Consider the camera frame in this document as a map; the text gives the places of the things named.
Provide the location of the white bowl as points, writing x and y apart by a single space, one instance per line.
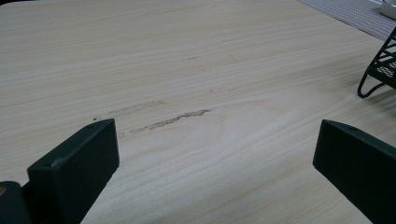
389 9

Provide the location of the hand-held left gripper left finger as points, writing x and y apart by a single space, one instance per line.
73 168

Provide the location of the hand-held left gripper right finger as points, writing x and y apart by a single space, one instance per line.
361 169

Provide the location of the grey striped placemat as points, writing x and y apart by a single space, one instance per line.
355 15

